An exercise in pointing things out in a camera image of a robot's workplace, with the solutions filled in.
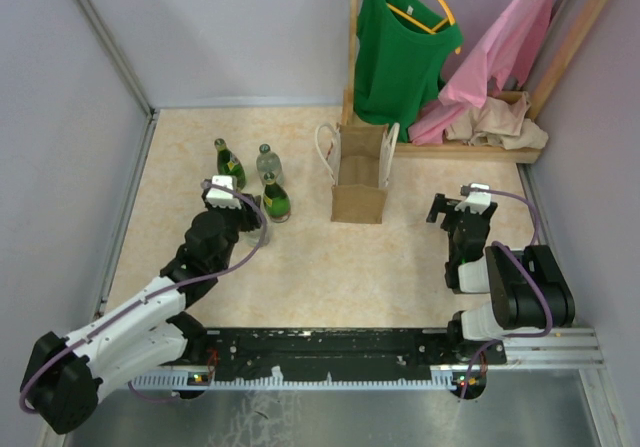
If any green bottle yellow label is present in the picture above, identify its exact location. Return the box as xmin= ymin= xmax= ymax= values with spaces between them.
xmin=214 ymin=138 xmax=246 ymax=190

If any clear glass bottle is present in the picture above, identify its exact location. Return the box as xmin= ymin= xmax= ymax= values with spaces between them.
xmin=256 ymin=143 xmax=284 ymax=185

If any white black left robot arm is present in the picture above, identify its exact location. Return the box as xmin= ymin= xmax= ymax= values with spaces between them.
xmin=19 ymin=193 xmax=457 ymax=434

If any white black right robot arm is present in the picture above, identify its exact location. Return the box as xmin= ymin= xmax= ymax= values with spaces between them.
xmin=427 ymin=192 xmax=575 ymax=363

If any brown canvas bag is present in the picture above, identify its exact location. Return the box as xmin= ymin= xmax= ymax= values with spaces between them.
xmin=314 ymin=123 xmax=399 ymax=225

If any beige crumpled cloth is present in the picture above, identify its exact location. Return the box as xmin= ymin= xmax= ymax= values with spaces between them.
xmin=445 ymin=92 xmax=549 ymax=150

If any pink shirt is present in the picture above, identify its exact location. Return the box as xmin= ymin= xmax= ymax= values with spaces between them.
xmin=408 ymin=0 xmax=554 ymax=145

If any green tank top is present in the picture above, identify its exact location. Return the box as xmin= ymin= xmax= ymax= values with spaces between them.
xmin=354 ymin=0 xmax=464 ymax=143

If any yellow clothes hanger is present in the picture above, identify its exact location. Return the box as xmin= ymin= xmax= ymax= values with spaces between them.
xmin=378 ymin=0 xmax=464 ymax=60

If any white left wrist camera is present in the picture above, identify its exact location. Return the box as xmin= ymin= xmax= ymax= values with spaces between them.
xmin=201 ymin=175 xmax=241 ymax=210

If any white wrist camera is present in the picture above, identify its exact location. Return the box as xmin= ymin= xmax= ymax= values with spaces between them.
xmin=201 ymin=175 xmax=241 ymax=210
xmin=455 ymin=183 xmax=491 ymax=214

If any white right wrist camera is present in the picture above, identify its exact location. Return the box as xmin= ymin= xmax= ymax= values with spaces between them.
xmin=455 ymin=183 xmax=491 ymax=214

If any aluminium frame rail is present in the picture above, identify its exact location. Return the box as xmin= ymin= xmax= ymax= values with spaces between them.
xmin=61 ymin=328 xmax=606 ymax=391

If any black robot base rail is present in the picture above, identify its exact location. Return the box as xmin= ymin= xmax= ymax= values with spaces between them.
xmin=149 ymin=326 xmax=508 ymax=381

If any wooden clothes rack frame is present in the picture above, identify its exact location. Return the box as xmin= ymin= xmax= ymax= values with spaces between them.
xmin=341 ymin=0 xmax=609 ymax=164

